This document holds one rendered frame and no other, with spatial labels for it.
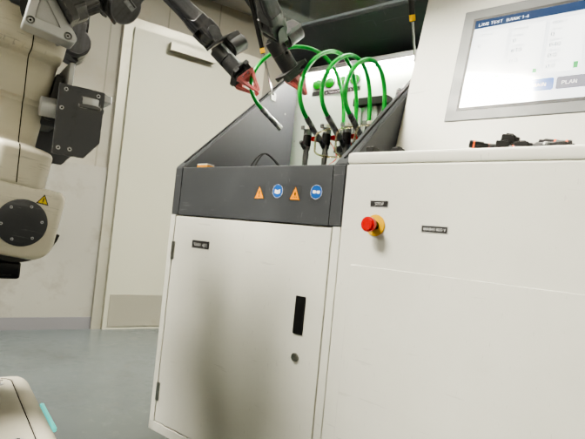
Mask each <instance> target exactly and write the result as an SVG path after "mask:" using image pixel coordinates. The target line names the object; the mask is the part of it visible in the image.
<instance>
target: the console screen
mask: <svg viewBox="0 0 585 439"><path fill-rule="evenodd" d="M578 112H585V0H525V1H520V2H517V3H509V4H504V5H501V6H496V7H492V8H487V9H484V10H476V11H471V12H467V13H466V16H465V21H464V25H463V30H462V34H461V42H460V47H459V51H458V55H457V59H456V64H455V68H454V76H453V81H452V85H451V90H450V94H449V98H448V102H447V110H446V115H445V119H444V122H457V121H469V120H482V119H494V118H518V117H530V116H542V115H555V114H567V113H578Z"/></svg>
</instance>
